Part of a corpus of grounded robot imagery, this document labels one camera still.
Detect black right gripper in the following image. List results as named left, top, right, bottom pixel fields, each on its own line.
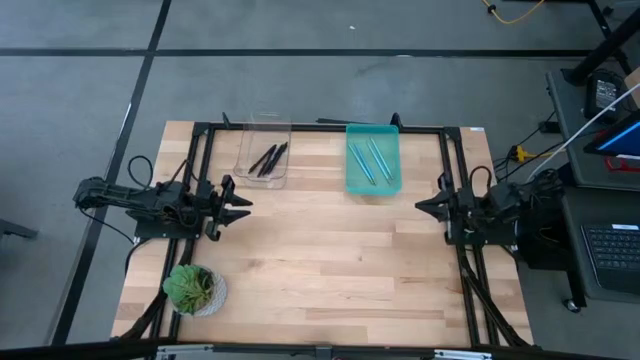
left=414, top=172, right=484, bottom=236

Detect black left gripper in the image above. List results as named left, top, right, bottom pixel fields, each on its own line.
left=197, top=174, right=254, bottom=241

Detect black pen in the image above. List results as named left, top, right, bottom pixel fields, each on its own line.
left=247, top=144, right=278, bottom=175
left=268, top=141, right=290, bottom=176
left=263, top=143, right=287, bottom=177
left=257, top=147, right=279, bottom=178

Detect teal pencil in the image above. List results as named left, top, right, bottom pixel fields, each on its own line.
left=367, top=139, right=391, bottom=183
left=348, top=144, right=374, bottom=186
left=371, top=137, right=395, bottom=181

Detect blue pencil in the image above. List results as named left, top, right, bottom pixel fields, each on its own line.
left=353, top=143, right=378, bottom=185

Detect clear plastic bin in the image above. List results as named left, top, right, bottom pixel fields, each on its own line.
left=232, top=112, right=294, bottom=190

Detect teal plastic bin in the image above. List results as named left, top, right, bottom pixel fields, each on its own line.
left=344, top=123, right=404, bottom=197

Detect green succulent in pot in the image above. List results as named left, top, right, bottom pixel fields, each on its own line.
left=162, top=263, right=229, bottom=317

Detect black control box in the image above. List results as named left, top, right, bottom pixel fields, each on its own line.
left=516, top=204, right=570, bottom=272

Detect dark grey side desk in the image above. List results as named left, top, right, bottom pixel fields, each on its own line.
left=546, top=67, right=640, bottom=307

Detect black laptop keyboard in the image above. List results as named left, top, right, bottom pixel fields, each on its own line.
left=580, top=223, right=640, bottom=296

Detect blue screen tablet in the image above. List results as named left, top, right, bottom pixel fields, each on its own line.
left=583, top=110, right=640, bottom=160

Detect black power adapter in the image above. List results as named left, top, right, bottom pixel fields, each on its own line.
left=583, top=69, right=625, bottom=124

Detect grey furniture foot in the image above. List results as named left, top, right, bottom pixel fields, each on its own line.
left=0, top=218, right=40, bottom=242

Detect cardboard box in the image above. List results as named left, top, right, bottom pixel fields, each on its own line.
left=623, top=67, right=640, bottom=109

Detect black desk leg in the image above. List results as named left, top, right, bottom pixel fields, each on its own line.
left=560, top=0, right=640, bottom=87

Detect black table frame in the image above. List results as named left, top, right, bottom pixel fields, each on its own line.
left=110, top=112, right=535, bottom=350

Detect yellow extension cord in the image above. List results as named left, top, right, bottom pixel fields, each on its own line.
left=508, top=144, right=541, bottom=164

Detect silver aluminium rail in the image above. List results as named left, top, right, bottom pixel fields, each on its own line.
left=155, top=343, right=494, bottom=360

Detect white cable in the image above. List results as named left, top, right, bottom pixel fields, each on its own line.
left=527, top=82, right=640, bottom=182

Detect red handled scissors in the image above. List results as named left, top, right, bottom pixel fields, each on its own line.
left=603, top=156, right=640, bottom=175

